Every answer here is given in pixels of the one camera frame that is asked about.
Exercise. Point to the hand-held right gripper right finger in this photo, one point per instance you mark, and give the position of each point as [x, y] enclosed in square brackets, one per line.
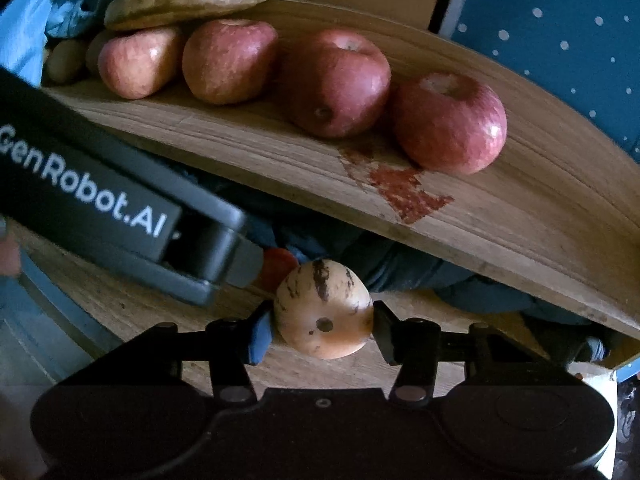
[386, 332]

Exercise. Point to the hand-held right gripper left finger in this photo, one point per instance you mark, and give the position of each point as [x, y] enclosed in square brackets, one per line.
[260, 335]

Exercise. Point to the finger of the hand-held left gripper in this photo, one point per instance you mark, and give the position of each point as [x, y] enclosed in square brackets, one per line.
[245, 262]

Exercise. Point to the striped cream pepino melon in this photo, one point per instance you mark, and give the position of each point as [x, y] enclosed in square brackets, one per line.
[322, 310]

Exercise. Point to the metal tray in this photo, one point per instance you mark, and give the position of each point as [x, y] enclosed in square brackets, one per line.
[40, 320]

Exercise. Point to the person's left hand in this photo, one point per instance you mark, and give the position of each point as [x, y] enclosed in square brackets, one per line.
[9, 260]

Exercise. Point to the red cherry tomato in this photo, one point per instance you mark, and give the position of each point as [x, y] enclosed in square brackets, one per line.
[275, 267]

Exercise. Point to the dark blue cloth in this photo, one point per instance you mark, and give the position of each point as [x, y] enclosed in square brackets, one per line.
[425, 280]

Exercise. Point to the brown kiwi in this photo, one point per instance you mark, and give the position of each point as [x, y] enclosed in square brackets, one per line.
[96, 50]
[65, 62]

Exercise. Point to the wooden shelf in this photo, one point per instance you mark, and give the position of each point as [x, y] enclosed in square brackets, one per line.
[500, 230]

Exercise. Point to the dark red apple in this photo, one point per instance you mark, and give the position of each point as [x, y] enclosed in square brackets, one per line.
[332, 85]

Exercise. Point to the blue plastic shoe cover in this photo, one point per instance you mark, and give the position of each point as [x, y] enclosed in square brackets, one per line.
[80, 0]

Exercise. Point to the brown-bruised yellow banana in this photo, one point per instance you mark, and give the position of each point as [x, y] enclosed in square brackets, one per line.
[190, 6]

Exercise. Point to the red apple with pale top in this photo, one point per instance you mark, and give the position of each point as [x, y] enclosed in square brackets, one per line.
[447, 125]

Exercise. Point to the blue white-dotted cloth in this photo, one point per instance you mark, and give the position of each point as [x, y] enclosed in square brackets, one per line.
[560, 40]

